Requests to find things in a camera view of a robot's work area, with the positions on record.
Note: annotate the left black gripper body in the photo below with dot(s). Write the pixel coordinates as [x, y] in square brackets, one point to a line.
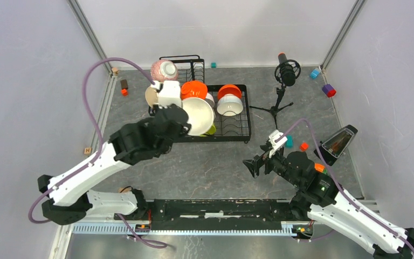
[156, 108]

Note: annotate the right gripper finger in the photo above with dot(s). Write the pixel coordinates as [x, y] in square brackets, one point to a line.
[254, 165]
[255, 172]

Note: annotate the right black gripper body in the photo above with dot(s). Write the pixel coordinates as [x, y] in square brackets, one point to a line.
[276, 159]

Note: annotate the orange bowl tier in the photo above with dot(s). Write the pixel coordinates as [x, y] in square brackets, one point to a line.
[194, 89]

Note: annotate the white bowl grey rim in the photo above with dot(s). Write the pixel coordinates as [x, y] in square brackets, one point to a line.
[229, 105]

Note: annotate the orange bowl rack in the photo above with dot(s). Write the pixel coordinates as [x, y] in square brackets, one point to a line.
[229, 89]

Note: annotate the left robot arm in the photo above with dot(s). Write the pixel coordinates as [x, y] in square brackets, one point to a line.
[70, 197]

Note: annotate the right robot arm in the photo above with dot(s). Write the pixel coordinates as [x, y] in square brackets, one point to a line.
[318, 198]

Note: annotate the white bowl behind rack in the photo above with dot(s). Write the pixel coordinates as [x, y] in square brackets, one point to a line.
[210, 100]

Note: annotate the teal block on table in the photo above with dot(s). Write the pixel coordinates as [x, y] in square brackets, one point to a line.
[289, 142]

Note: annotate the small orange cube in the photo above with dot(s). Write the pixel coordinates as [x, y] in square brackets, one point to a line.
[304, 146]

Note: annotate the beige ceramic bowl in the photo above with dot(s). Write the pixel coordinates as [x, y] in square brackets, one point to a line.
[151, 96]

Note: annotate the lime green bowl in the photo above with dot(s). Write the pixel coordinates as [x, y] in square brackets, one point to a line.
[211, 130]

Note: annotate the orange curved block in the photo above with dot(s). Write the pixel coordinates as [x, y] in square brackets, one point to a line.
[320, 168]

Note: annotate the pink floral bowl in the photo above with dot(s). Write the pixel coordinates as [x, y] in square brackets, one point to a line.
[163, 70]

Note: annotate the orange cube left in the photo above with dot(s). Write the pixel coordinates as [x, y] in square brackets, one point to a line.
[124, 92]

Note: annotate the brown block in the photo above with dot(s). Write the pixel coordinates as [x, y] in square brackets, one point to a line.
[124, 84]

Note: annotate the wooden cube corner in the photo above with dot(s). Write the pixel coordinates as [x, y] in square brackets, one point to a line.
[115, 71]

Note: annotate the purple red block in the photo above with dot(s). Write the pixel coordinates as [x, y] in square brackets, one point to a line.
[328, 90]

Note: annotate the black microphone on tripod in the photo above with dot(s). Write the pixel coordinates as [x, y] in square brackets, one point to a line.
[286, 73]

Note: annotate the wooden letter cube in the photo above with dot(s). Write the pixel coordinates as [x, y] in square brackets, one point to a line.
[87, 150]

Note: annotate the blue block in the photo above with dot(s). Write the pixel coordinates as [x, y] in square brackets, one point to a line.
[315, 73]

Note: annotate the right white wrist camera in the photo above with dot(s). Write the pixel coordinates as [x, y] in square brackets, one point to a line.
[277, 141]

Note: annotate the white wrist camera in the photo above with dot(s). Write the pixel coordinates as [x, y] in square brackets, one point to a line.
[168, 93]
[277, 141]

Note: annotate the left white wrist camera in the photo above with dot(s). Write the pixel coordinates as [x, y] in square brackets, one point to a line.
[168, 93]

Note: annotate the black wire dish rack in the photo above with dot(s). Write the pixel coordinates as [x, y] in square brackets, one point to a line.
[230, 127]

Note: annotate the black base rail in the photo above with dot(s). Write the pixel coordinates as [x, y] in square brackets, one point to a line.
[210, 215]

